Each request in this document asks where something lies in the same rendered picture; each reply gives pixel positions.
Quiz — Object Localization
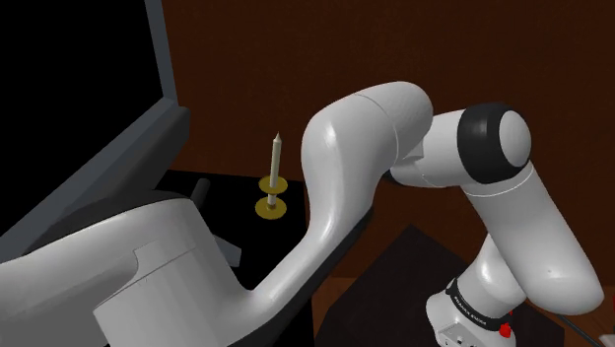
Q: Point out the gold candle holder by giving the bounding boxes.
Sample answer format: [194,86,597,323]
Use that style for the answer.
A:
[254,174,290,221]

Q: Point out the black television with grey frame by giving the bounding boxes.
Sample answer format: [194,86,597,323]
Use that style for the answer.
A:
[0,0,242,268]

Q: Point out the black table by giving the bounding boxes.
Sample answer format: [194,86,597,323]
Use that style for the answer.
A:
[157,169,314,347]

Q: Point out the white candle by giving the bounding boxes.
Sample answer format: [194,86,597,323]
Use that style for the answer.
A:
[269,131,284,209]

